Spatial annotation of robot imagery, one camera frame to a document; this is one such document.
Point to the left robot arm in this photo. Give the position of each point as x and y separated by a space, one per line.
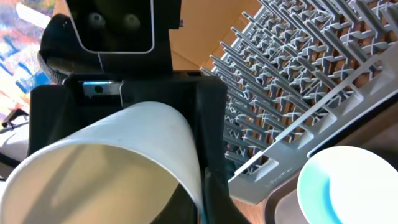
61 56

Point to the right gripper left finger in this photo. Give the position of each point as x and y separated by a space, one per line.
179 210

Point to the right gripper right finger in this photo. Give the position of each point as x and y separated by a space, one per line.
219 207

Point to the grey plastic dish rack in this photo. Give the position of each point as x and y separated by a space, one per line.
297 75

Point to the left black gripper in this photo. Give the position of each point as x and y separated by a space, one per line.
57 111

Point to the brown serving tray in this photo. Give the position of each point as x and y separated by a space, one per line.
377 132

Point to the light blue bowl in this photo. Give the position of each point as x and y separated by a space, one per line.
346 184

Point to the white paper cup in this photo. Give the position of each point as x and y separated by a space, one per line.
123 168

